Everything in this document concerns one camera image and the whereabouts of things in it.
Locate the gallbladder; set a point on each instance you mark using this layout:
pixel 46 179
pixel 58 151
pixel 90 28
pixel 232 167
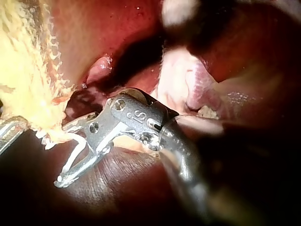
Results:
pixel 21 70

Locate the left arm instrument jaw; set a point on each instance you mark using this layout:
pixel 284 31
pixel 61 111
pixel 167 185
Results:
pixel 7 137

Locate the right arm instrument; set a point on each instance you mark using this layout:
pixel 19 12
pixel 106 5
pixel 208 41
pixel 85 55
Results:
pixel 138 113

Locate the dark right arm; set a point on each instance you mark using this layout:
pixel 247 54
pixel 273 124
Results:
pixel 188 164

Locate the right arm instrument jaw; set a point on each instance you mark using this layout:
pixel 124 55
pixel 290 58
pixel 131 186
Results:
pixel 77 170
pixel 77 124

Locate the dark red liver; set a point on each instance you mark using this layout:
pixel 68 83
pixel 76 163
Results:
pixel 98 26

